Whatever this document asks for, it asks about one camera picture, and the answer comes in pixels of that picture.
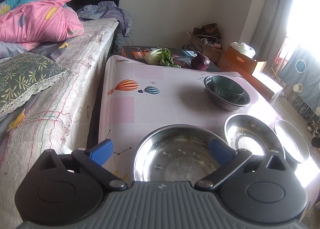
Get medium steel bowl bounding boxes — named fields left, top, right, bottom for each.
left=224, top=113, right=285, bottom=157

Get grey curtain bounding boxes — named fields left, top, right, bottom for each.
left=240, top=0, right=300, bottom=44

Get bed with black headboard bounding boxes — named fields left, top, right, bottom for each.
left=0, top=18, right=119, bottom=219

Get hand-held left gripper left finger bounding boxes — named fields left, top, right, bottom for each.
left=31, top=139, right=128, bottom=191

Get wide steel bowl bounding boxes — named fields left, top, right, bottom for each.
left=204, top=76, right=251, bottom=111

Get deep steel plate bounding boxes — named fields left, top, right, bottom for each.
left=131, top=124, right=227, bottom=182

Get grey clothes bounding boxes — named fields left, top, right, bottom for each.
left=77, top=1, right=133, bottom=53

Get cardboard box with flap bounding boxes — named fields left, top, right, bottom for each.
left=217, top=46, right=267, bottom=76

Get large brown cardboard box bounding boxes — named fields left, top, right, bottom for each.
left=234, top=69, right=275, bottom=94

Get teal ceramic bowl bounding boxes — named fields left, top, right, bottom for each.
left=209, top=75, right=245, bottom=102

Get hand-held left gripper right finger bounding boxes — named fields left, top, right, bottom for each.
left=194, top=139, right=288, bottom=191

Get pink printed tablecloth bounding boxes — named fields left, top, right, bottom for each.
left=96, top=55, right=315, bottom=194

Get purple cabbage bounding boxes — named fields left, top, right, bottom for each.
left=191, top=53, right=211, bottom=71

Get brown paper bag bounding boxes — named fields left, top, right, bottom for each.
left=201, top=23, right=223, bottom=38

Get white plastic bag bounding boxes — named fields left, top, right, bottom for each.
left=230, top=42, right=256, bottom=57

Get blue hanging blanket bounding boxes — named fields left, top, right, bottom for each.
left=279, top=46, right=320, bottom=119

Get small steel bowl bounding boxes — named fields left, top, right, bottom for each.
left=205, top=86, right=250, bottom=106
left=274, top=120, right=310, bottom=165

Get open cardboard box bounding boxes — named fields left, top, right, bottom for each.
left=186, top=28, right=227, bottom=61

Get pink quilt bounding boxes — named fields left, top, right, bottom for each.
left=0, top=0, right=84, bottom=49

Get leaf print pillow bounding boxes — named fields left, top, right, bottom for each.
left=0, top=53, right=70, bottom=117

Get napa cabbage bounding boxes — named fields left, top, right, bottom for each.
left=144, top=48, right=182, bottom=68

